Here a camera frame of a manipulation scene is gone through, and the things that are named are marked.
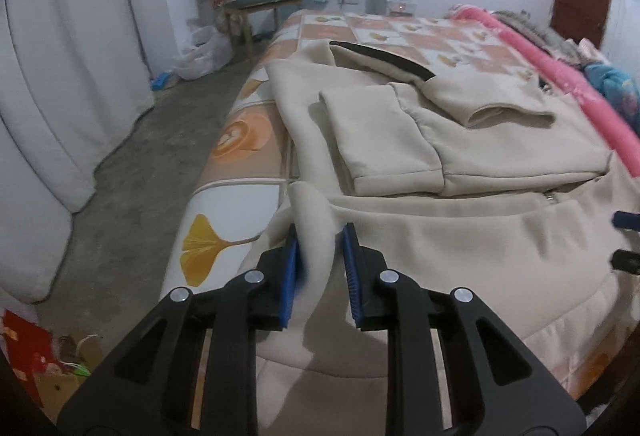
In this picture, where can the white curtain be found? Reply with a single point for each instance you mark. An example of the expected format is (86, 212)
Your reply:
(73, 83)

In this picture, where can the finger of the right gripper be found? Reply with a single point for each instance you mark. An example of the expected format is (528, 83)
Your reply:
(626, 220)
(626, 261)

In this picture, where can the beige zip jacket black trim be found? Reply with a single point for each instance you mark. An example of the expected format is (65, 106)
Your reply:
(460, 180)

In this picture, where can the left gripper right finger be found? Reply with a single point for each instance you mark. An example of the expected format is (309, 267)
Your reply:
(453, 366)

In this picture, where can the brown paper bag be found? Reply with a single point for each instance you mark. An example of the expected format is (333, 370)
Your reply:
(75, 357)

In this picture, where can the white plastic bag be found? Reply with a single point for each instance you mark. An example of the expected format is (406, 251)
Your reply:
(207, 51)

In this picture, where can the orange tile pattern bed sheet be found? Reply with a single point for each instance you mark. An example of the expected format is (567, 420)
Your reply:
(248, 171)

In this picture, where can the red paper bag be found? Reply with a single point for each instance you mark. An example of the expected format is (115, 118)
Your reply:
(29, 351)

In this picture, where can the white water dispenser base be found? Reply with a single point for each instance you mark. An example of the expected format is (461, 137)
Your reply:
(398, 8)

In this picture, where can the pink floral blanket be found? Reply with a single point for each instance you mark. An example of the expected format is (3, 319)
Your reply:
(609, 124)

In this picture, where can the teal blue garment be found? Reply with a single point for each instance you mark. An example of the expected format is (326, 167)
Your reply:
(619, 89)

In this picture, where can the small blue floor object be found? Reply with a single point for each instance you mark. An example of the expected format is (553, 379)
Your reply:
(164, 81)

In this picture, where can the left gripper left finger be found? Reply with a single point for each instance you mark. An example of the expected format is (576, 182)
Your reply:
(189, 366)

